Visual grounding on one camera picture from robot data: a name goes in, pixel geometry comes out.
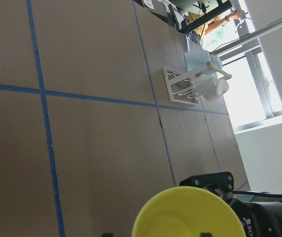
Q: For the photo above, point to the white wire cup rack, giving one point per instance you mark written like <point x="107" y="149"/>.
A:
<point x="181" y="86"/>

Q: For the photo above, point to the aluminium frame post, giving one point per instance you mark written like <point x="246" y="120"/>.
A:
<point x="248" y="37"/>

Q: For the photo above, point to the person in yellow shirt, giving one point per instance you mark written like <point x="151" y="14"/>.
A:
<point x="215" y="24"/>

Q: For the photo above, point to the light blue plastic cup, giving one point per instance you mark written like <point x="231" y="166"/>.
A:
<point x="196" y="59"/>

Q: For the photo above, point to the yellow plastic cup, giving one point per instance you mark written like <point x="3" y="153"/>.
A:
<point x="186" y="212"/>

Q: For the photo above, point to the pale green plastic cup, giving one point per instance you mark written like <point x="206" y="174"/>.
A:
<point x="206" y="84"/>

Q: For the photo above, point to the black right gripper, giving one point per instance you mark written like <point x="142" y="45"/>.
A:
<point x="261" y="216"/>

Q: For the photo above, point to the pink plastic cup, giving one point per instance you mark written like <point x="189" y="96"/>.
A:
<point x="220" y="90"/>

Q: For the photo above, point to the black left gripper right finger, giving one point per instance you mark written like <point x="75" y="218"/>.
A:
<point x="205" y="235"/>

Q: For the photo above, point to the grey plastic cup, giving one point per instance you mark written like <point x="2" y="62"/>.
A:
<point x="216" y="61"/>

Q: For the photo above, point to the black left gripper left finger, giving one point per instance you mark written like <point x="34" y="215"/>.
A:
<point x="107" y="235"/>

